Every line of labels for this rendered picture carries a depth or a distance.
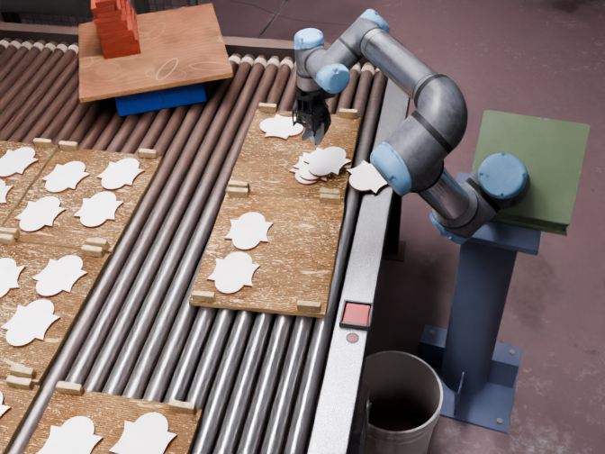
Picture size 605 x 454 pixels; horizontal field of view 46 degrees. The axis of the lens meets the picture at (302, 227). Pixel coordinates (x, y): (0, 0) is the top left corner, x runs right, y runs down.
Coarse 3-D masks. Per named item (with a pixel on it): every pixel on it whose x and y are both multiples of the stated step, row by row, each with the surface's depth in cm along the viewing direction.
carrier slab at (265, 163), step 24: (336, 120) 230; (360, 120) 230; (264, 144) 223; (288, 144) 222; (312, 144) 221; (336, 144) 221; (240, 168) 215; (264, 168) 214; (288, 168) 214; (264, 192) 207; (288, 192) 206; (312, 192) 206
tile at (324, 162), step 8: (320, 152) 214; (328, 152) 214; (336, 152) 213; (344, 152) 213; (304, 160) 211; (312, 160) 211; (320, 160) 211; (328, 160) 211; (336, 160) 211; (344, 160) 210; (312, 168) 209; (320, 168) 208; (328, 168) 208; (336, 168) 208; (320, 176) 207
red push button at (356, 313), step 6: (348, 306) 176; (354, 306) 176; (360, 306) 176; (366, 306) 176; (348, 312) 175; (354, 312) 175; (360, 312) 175; (366, 312) 174; (348, 318) 173; (354, 318) 173; (360, 318) 173; (366, 318) 173; (366, 324) 172
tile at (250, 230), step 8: (240, 216) 198; (248, 216) 198; (256, 216) 198; (232, 224) 196; (240, 224) 196; (248, 224) 196; (256, 224) 196; (264, 224) 196; (272, 224) 196; (232, 232) 194; (240, 232) 194; (248, 232) 194; (256, 232) 194; (264, 232) 193; (232, 240) 192; (240, 240) 192; (248, 240) 192; (256, 240) 192; (264, 240) 192; (240, 248) 190; (248, 248) 190
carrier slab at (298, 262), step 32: (224, 224) 198; (288, 224) 197; (320, 224) 196; (224, 256) 189; (256, 256) 189; (288, 256) 188; (320, 256) 188; (256, 288) 181; (288, 288) 180; (320, 288) 180
